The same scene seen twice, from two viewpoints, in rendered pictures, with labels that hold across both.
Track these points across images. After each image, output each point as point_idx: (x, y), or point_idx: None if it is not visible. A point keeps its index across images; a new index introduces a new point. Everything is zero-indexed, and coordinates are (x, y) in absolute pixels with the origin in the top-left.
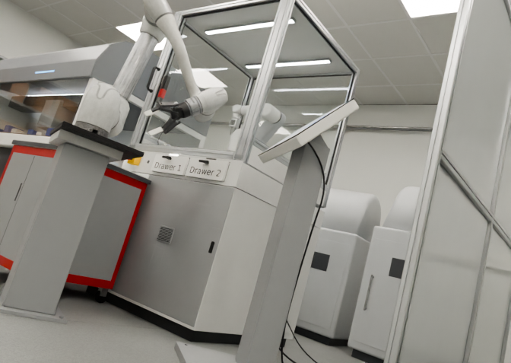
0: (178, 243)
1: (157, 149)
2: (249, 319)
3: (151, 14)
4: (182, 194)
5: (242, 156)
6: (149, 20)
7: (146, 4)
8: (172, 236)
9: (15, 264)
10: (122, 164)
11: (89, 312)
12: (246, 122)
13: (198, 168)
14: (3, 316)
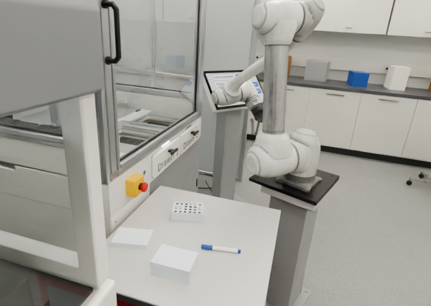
0: None
1: (149, 151)
2: (224, 189)
3: (308, 35)
4: (178, 170)
5: (201, 113)
6: (295, 33)
7: (315, 26)
8: None
9: (299, 280)
10: (111, 210)
11: None
12: (200, 84)
13: (187, 141)
14: (306, 283)
